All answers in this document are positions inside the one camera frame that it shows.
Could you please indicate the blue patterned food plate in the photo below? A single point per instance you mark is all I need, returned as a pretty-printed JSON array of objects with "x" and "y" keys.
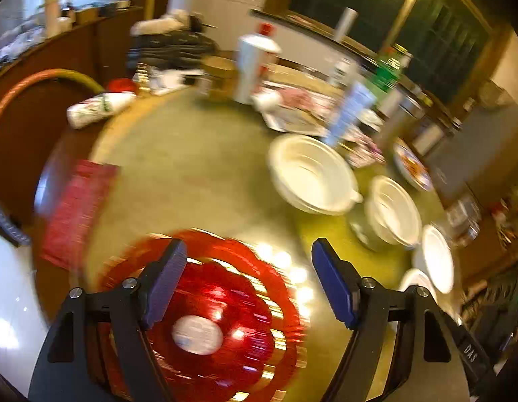
[{"x": 410, "y": 167}]

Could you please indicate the amber glass jar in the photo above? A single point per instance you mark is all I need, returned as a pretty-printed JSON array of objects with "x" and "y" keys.
[{"x": 219, "y": 79}]

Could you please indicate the small white cup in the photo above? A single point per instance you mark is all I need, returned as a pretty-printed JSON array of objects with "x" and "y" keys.
[{"x": 266, "y": 100}]

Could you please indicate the white liquor bottle red cap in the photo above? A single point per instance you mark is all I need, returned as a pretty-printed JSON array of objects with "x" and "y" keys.
[{"x": 255, "y": 53}]

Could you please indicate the green plastic bottle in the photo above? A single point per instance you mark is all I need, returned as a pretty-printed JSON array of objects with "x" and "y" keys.
[{"x": 390, "y": 67}]

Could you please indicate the small red scalloped plate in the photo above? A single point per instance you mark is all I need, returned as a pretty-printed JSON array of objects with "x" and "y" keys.
[{"x": 215, "y": 336}]

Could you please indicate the white plastic bottle lying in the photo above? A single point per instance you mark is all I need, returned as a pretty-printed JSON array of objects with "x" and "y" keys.
[{"x": 98, "y": 108}]

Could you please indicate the white disposable plate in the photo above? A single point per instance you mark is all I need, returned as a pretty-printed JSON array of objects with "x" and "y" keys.
[{"x": 418, "y": 278}]

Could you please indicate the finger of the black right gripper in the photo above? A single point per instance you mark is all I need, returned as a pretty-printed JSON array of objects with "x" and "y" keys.
[{"x": 476, "y": 364}]

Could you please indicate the white roll on windowsill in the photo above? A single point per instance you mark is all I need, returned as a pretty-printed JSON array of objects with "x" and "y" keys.
[{"x": 344, "y": 24}]

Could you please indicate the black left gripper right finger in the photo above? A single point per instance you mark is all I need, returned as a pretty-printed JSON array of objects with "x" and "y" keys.
[{"x": 426, "y": 364}]

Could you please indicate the large white disposable bowl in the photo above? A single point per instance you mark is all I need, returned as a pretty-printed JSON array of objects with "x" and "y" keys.
[{"x": 311, "y": 176}]

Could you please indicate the red rectangular box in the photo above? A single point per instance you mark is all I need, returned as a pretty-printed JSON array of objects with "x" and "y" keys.
[{"x": 78, "y": 210}]

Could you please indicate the large red scalloped plate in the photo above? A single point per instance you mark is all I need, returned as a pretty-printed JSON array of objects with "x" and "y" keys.
[{"x": 288, "y": 325}]

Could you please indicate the dark folded jacket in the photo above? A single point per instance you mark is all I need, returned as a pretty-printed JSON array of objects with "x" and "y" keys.
[{"x": 181, "y": 50}]

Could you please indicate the grey refrigerator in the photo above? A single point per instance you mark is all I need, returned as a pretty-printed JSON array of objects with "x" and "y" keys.
[{"x": 482, "y": 159}]

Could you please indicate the tall white blue tube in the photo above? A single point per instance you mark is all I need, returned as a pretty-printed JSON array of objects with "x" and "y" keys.
[{"x": 357, "y": 100}]

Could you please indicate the beige thermos on sideboard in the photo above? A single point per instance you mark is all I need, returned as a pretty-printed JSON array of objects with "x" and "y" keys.
[{"x": 52, "y": 15}]

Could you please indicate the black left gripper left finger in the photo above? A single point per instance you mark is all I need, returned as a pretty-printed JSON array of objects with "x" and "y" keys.
[{"x": 62, "y": 369}]

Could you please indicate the small white disposable bowl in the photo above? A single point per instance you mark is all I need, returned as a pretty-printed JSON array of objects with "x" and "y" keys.
[{"x": 434, "y": 258}]

